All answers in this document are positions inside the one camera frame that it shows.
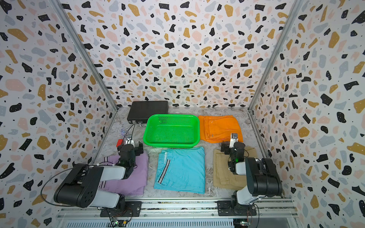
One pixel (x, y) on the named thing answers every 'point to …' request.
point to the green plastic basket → (172, 130)
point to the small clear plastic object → (123, 131)
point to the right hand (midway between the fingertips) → (232, 141)
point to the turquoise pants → (182, 169)
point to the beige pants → (223, 176)
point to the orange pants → (218, 128)
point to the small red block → (119, 142)
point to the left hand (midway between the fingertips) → (132, 142)
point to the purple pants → (134, 184)
